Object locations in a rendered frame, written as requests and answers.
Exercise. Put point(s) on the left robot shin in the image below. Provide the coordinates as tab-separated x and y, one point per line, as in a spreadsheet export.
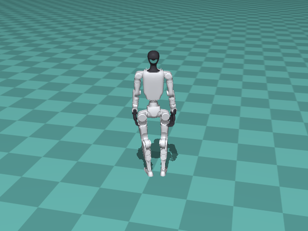
147	156

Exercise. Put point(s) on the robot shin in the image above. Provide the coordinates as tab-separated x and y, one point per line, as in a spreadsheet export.
163	156
147	156

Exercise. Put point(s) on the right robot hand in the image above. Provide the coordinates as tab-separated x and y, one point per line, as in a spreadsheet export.
172	119

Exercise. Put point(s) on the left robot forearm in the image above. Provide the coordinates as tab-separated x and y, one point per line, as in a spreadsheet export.
135	101

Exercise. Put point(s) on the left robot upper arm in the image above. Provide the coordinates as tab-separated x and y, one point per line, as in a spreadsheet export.
137	82

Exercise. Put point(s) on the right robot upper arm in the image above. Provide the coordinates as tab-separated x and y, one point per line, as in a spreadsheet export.
169	81

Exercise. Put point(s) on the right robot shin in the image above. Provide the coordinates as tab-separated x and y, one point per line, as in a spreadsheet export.
163	156

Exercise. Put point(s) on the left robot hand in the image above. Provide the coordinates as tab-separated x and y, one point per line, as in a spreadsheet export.
134	116

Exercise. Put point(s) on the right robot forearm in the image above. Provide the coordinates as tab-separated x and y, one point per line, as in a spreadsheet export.
172	103

